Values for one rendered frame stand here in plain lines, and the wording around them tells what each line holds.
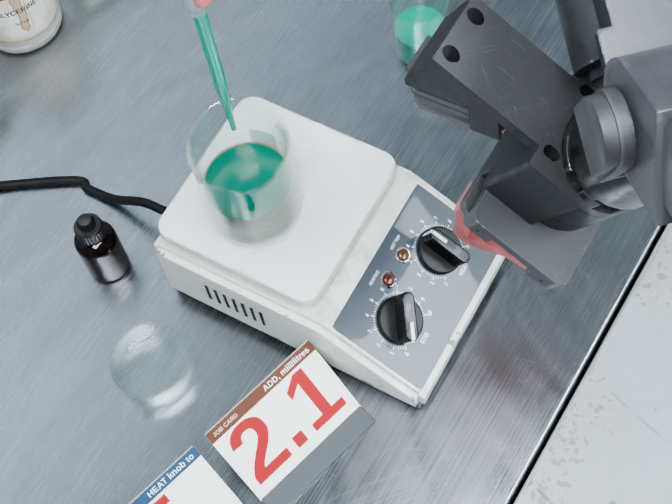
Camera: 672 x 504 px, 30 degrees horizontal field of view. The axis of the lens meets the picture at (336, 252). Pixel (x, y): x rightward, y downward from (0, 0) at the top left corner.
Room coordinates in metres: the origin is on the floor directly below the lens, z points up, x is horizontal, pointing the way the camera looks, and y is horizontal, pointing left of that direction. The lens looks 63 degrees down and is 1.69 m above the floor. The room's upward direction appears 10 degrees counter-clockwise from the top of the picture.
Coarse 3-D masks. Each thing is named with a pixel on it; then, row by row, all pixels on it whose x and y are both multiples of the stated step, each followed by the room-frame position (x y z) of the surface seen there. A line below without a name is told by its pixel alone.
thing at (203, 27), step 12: (204, 24) 0.40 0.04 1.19; (204, 36) 0.40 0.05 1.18; (204, 48) 0.40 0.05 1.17; (216, 48) 0.40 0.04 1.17; (216, 60) 0.40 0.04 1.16; (216, 72) 0.40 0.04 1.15; (216, 84) 0.40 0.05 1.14; (228, 96) 0.40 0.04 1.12; (228, 108) 0.40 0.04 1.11; (228, 120) 0.40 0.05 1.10
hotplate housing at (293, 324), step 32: (384, 224) 0.39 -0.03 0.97; (160, 256) 0.39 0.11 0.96; (192, 256) 0.39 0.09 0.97; (352, 256) 0.37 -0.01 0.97; (192, 288) 0.38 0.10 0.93; (224, 288) 0.36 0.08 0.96; (256, 288) 0.36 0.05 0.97; (352, 288) 0.35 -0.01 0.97; (480, 288) 0.35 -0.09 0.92; (256, 320) 0.35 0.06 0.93; (288, 320) 0.33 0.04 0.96; (320, 320) 0.33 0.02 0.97; (320, 352) 0.32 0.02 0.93; (352, 352) 0.31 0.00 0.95; (448, 352) 0.31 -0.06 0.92; (384, 384) 0.29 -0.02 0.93
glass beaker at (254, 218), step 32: (192, 128) 0.42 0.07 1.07; (224, 128) 0.43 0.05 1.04; (256, 128) 0.43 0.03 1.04; (288, 128) 0.41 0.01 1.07; (192, 160) 0.40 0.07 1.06; (288, 160) 0.39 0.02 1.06; (224, 192) 0.38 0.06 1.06; (256, 192) 0.37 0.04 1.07; (288, 192) 0.39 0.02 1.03; (224, 224) 0.38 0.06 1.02; (256, 224) 0.37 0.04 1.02; (288, 224) 0.38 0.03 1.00
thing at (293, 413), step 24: (312, 360) 0.31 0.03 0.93; (288, 384) 0.30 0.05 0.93; (312, 384) 0.30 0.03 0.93; (336, 384) 0.30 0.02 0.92; (264, 408) 0.29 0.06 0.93; (288, 408) 0.29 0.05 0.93; (312, 408) 0.29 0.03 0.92; (336, 408) 0.29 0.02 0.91; (240, 432) 0.28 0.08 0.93; (264, 432) 0.28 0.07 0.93; (288, 432) 0.27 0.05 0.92; (312, 432) 0.27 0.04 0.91; (240, 456) 0.26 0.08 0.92; (264, 456) 0.26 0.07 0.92; (288, 456) 0.26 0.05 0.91; (264, 480) 0.25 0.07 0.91
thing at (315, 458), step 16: (352, 400) 0.29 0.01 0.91; (224, 416) 0.29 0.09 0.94; (352, 416) 0.28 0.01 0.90; (368, 416) 0.28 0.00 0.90; (320, 432) 0.27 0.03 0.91; (336, 432) 0.27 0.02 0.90; (352, 432) 0.27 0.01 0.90; (304, 448) 0.27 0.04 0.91; (320, 448) 0.27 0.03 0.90; (336, 448) 0.26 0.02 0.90; (288, 464) 0.26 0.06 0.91; (304, 464) 0.26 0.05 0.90; (320, 464) 0.25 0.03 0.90; (272, 480) 0.25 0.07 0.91; (288, 480) 0.25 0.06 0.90; (304, 480) 0.25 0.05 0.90; (256, 496) 0.24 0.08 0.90; (272, 496) 0.24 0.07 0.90; (288, 496) 0.24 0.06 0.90
